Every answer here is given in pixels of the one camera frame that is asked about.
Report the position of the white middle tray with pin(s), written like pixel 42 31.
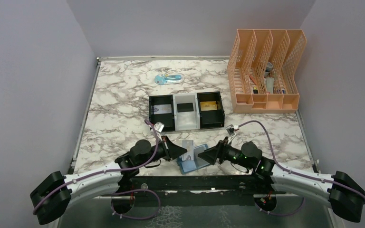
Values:
pixel 186 121

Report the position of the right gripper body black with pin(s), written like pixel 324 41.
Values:
pixel 232 154

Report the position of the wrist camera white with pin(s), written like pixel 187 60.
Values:
pixel 231 130
pixel 158 127

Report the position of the orange plastic file organizer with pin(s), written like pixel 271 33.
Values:
pixel 252 50

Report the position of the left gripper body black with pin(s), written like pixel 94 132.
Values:
pixel 161 152

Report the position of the silver card in left tray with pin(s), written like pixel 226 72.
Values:
pixel 162 109

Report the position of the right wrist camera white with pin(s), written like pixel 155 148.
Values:
pixel 231 130

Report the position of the black left tray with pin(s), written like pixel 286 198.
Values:
pixel 167 119

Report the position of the blue blister pack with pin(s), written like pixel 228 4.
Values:
pixel 166 79

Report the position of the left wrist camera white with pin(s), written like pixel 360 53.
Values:
pixel 158 127

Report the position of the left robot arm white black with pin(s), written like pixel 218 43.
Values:
pixel 57 192

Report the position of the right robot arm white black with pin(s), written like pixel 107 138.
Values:
pixel 338 192

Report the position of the blue leather card holder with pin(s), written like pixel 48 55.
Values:
pixel 195 164

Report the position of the black card in middle tray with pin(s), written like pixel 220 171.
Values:
pixel 185 107

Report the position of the white credit card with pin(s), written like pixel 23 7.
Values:
pixel 189 146

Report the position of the gold card in right tray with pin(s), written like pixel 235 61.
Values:
pixel 209 106

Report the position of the black tray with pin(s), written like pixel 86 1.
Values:
pixel 167 119
pixel 211 119

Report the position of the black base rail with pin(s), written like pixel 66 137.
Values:
pixel 247 183

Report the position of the grey item in organizer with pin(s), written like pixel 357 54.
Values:
pixel 269 81

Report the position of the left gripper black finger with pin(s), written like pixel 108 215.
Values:
pixel 174 151
pixel 168 143

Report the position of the black right tray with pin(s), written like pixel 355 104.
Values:
pixel 211 119

